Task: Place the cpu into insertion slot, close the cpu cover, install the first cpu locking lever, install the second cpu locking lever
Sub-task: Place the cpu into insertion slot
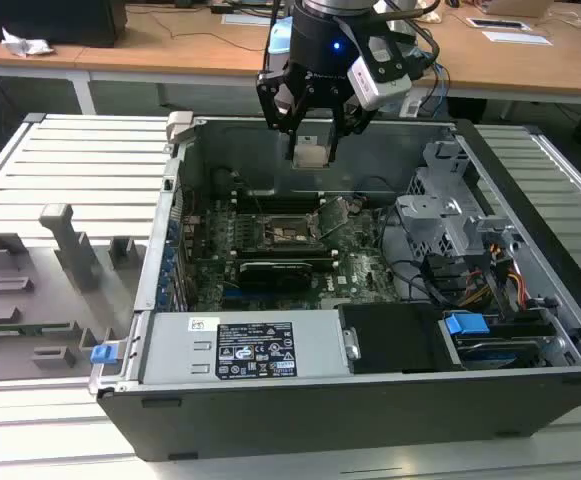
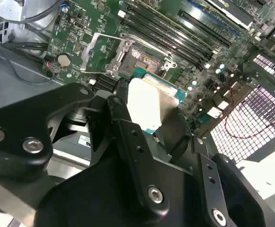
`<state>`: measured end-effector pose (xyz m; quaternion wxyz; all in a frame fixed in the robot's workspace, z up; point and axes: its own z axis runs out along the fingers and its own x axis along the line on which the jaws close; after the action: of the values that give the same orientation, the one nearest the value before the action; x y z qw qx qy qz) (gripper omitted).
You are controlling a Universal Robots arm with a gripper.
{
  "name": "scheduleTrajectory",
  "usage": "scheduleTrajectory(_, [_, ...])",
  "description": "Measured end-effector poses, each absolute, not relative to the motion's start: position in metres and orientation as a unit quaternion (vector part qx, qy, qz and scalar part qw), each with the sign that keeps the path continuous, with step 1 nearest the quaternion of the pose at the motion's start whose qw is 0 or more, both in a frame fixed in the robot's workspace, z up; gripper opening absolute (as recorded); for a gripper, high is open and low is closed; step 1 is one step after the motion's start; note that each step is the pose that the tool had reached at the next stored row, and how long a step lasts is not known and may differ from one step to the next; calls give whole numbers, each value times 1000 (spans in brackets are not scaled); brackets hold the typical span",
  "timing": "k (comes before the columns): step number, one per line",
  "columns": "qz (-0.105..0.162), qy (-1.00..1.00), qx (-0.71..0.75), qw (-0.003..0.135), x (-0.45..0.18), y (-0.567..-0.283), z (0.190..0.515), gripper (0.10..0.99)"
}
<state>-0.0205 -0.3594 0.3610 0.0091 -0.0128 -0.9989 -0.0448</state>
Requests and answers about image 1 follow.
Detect CPU socket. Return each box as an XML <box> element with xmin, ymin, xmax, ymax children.
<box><xmin>262</xmin><ymin>212</ymin><xmax>329</xmax><ymax>251</ymax></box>

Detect black wire connectors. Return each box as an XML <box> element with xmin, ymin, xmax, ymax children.
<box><xmin>422</xmin><ymin>254</ymin><xmax>471</xmax><ymax>304</ymax></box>

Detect white paper sheet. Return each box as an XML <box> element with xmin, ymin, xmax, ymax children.
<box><xmin>482</xmin><ymin>29</ymin><xmax>554</xmax><ymax>46</ymax></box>

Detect black box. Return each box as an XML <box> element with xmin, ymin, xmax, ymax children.
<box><xmin>0</xmin><ymin>0</ymin><xmax>129</xmax><ymax>49</ymax></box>

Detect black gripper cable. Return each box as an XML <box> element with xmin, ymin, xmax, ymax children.
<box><xmin>369</xmin><ymin>0</ymin><xmax>444</xmax><ymax>76</ymax></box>

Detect blue case latch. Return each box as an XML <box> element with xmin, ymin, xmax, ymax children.
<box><xmin>91</xmin><ymin>343</ymin><xmax>120</xmax><ymax>365</ymax></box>

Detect tan laptop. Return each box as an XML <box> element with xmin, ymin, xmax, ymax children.
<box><xmin>487</xmin><ymin>0</ymin><xmax>556</xmax><ymax>19</ymax></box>

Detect silver CPU plate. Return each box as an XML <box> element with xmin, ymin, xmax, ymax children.
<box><xmin>292</xmin><ymin>133</ymin><xmax>331</xmax><ymax>170</ymax></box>

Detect grey power supply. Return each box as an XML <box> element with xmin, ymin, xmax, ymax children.
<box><xmin>139</xmin><ymin>309</ymin><xmax>356</xmax><ymax>386</ymax></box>

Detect black RAM slot bank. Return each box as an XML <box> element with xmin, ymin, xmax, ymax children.
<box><xmin>194</xmin><ymin>247</ymin><xmax>344</xmax><ymax>266</ymax></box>
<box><xmin>234</xmin><ymin>192</ymin><xmax>324</xmax><ymax>214</ymax></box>

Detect grey case corner latch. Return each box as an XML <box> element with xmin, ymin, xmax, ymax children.
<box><xmin>165</xmin><ymin>110</ymin><xmax>206</xmax><ymax>151</ymax></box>

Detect green RAM stick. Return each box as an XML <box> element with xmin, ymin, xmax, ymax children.
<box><xmin>0</xmin><ymin>322</ymin><xmax>71</xmax><ymax>335</ymax></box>

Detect blue disk carrier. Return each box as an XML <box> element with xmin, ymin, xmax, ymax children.
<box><xmin>444</xmin><ymin>312</ymin><xmax>491</xmax><ymax>346</ymax></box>

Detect black PC case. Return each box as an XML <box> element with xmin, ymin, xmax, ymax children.
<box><xmin>87</xmin><ymin>110</ymin><xmax>581</xmax><ymax>464</ymax></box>

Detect green motherboard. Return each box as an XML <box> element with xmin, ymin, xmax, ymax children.
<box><xmin>179</xmin><ymin>194</ymin><xmax>411</xmax><ymax>314</ymax></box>

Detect small white sticker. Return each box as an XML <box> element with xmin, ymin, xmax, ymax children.
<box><xmin>187</xmin><ymin>315</ymin><xmax>221</xmax><ymax>332</ymax></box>

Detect black plastic shroud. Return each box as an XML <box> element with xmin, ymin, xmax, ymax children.
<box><xmin>337</xmin><ymin>302</ymin><xmax>464</xmax><ymax>376</ymax></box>

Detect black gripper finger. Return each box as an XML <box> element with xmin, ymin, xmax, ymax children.
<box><xmin>256</xmin><ymin>62</ymin><xmax>305</xmax><ymax>162</ymax></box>
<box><xmin>327</xmin><ymin>93</ymin><xmax>378</xmax><ymax>165</ymax></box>

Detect wooden desk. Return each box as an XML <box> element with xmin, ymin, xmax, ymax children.
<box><xmin>0</xmin><ymin>38</ymin><xmax>94</xmax><ymax>117</ymax></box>
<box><xmin>75</xmin><ymin>0</ymin><xmax>581</xmax><ymax>107</ymax></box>

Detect crumpled white paper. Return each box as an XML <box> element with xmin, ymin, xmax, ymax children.
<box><xmin>0</xmin><ymin>27</ymin><xmax>54</xmax><ymax>59</ymax></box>

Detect silver drive cage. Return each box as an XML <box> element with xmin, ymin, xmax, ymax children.
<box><xmin>394</xmin><ymin>139</ymin><xmax>521</xmax><ymax>261</ymax></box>

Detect hard disk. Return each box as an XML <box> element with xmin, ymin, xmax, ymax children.
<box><xmin>454</xmin><ymin>335</ymin><xmax>541</xmax><ymax>371</ymax></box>

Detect grey parts rack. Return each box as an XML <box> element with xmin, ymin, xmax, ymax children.
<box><xmin>0</xmin><ymin>202</ymin><xmax>149</xmax><ymax>384</ymax></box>

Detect black graphics card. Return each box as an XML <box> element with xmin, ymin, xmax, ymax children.
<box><xmin>238</xmin><ymin>259</ymin><xmax>314</xmax><ymax>294</ymax></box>

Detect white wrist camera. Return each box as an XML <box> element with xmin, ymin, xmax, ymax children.
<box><xmin>346</xmin><ymin>34</ymin><xmax>415</xmax><ymax>112</ymax></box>

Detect black rating label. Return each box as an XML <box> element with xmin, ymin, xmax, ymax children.
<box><xmin>217</xmin><ymin>321</ymin><xmax>297</xmax><ymax>381</ymax></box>

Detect blue cable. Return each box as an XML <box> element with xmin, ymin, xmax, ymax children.
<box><xmin>419</xmin><ymin>49</ymin><xmax>454</xmax><ymax>119</ymax></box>

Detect coloured wire bundle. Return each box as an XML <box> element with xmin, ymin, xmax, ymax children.
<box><xmin>462</xmin><ymin>242</ymin><xmax>529</xmax><ymax>309</ymax></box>

